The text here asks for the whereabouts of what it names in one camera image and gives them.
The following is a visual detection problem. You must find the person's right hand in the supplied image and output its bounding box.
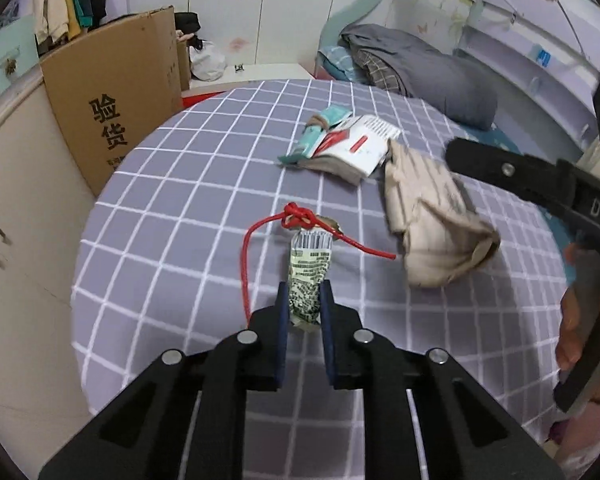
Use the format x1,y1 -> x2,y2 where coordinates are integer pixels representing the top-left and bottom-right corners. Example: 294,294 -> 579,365
555,242 -> 597,372

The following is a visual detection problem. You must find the teal snack wrapper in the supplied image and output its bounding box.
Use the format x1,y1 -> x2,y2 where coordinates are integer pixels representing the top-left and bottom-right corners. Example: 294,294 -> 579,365
278,106 -> 353,165

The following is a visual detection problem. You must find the large cardboard box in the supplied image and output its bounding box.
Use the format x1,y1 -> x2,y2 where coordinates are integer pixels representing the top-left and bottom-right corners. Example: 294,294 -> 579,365
39,6 -> 191,198

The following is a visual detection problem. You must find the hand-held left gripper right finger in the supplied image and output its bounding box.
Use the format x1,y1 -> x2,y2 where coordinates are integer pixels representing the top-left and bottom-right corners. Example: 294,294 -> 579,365
319,281 -> 566,480

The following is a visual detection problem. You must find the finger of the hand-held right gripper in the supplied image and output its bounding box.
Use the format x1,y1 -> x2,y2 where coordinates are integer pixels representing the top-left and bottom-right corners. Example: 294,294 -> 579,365
446,137 -> 581,211

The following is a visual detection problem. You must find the blue checked pillow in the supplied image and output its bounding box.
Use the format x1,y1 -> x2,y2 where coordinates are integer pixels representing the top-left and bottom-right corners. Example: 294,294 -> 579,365
317,45 -> 371,83

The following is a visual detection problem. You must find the printed wrapper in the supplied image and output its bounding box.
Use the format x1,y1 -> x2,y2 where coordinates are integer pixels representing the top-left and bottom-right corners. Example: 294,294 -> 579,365
286,227 -> 335,333

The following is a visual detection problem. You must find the pale teal cabinet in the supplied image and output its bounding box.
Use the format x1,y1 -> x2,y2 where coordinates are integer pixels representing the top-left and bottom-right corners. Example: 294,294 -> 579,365
0,7 -> 46,121

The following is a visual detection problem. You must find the white wardrobe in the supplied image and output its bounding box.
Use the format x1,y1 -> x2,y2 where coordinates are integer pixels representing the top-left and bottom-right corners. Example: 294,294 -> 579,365
125,0 -> 386,68

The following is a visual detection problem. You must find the white plastic bag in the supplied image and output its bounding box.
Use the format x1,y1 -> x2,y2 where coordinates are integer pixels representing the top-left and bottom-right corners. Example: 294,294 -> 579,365
189,39 -> 227,82

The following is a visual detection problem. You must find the white cabinet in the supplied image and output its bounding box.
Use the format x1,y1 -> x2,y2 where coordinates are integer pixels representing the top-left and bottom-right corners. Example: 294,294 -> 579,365
0,80 -> 101,461

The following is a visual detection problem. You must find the beige hanging garment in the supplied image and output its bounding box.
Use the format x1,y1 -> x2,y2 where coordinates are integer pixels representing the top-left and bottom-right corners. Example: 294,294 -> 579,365
32,0 -> 73,44

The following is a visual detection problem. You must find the beige sock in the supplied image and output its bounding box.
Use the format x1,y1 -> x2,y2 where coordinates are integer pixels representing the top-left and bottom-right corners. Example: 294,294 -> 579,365
382,139 -> 502,290

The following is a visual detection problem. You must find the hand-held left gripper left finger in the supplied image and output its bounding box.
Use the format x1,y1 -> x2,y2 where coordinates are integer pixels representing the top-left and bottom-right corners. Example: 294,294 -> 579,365
39,281 -> 290,480

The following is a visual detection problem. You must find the grey checked bedsheet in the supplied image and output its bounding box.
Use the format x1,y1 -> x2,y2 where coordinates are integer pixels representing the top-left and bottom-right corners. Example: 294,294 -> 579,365
70,79 -> 581,480

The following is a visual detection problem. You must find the red storage bin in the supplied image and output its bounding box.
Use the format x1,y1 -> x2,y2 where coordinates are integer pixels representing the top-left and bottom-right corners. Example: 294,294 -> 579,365
181,90 -> 228,109

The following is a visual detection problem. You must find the person's right forearm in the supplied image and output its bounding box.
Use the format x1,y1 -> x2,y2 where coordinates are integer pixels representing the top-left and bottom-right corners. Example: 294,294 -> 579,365
550,399 -> 600,480

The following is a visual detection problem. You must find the white and red carton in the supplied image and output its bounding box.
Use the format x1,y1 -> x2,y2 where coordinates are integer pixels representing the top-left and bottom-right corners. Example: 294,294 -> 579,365
314,115 -> 402,178

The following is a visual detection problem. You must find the black bag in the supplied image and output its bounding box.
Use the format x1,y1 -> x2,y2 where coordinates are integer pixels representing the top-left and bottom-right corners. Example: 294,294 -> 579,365
174,11 -> 203,51

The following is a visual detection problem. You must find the red string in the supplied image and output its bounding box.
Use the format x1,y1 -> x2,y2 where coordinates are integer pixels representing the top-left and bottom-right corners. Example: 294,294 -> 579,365
242,202 -> 397,323

